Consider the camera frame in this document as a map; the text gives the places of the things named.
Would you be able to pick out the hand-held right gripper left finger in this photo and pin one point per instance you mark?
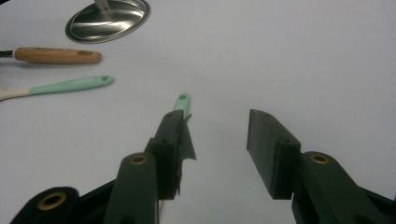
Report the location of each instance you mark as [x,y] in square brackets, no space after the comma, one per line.
[165,149]

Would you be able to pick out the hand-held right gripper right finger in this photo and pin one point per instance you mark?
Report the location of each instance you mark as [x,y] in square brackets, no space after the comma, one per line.
[274,149]

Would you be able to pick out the steel utensil stand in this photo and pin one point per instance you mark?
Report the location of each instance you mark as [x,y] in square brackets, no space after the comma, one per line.
[93,28]

